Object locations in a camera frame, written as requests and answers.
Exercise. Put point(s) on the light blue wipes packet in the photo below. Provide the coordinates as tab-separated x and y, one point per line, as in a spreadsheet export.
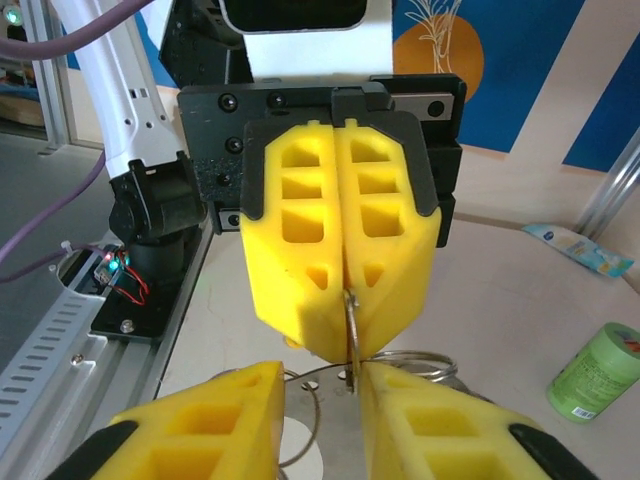
575	247

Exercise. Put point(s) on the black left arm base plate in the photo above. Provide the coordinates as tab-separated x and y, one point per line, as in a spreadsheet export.
135	315

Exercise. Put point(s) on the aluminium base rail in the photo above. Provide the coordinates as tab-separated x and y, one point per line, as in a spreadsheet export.
130	375

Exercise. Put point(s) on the metal crescent keyring holder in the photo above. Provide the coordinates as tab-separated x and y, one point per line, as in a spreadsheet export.
325	400

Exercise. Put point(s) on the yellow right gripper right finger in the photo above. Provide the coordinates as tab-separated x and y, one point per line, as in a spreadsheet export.
400	400

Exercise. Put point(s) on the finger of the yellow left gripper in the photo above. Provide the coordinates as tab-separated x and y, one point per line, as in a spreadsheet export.
270	260
415	260

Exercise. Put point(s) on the grey metal frame upright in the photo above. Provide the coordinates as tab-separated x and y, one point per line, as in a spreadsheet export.
47	100

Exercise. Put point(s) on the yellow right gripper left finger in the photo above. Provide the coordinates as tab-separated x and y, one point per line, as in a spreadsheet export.
200	400

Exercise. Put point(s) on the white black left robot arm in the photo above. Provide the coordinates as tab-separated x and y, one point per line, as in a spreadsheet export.
125	100

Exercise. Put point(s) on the green cylindrical bottle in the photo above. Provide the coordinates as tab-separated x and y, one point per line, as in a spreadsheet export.
595	375

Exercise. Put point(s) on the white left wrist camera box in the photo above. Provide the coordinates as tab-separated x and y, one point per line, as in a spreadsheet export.
320	55

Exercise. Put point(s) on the aluminium frame post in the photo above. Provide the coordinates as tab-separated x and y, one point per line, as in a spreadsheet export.
612	195

